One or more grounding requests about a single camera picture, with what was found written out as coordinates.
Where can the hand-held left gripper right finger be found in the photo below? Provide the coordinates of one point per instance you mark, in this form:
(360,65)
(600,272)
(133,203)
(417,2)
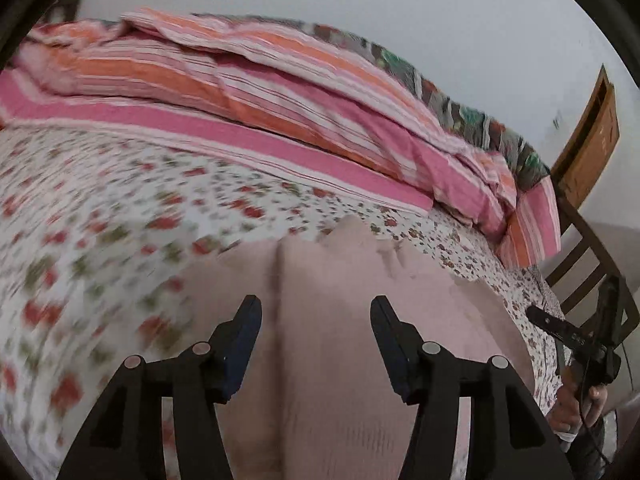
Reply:
(395,350)

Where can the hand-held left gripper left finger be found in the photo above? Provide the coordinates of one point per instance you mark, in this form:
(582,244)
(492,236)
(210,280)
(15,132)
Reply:
(240,350)

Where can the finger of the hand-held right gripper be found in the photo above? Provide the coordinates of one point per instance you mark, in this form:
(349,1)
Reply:
(545,321)

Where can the pink knit sweater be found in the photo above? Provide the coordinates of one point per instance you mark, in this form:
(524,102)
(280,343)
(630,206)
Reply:
(325,285)

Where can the person's right hand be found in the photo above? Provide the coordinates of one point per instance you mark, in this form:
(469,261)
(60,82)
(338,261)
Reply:
(570,410)

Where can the wooden door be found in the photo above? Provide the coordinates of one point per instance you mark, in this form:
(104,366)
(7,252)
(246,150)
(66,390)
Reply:
(595,145)

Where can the floral bed sheet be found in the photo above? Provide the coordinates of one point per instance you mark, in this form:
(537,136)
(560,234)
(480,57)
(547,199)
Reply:
(125,200)

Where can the patchwork floral quilt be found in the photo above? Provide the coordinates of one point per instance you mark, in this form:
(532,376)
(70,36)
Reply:
(450,105)

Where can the pink striped quilt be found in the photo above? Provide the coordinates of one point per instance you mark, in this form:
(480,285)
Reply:
(250,95)

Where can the wooden headboard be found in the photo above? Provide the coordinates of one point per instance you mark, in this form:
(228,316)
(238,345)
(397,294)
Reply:
(67,7)

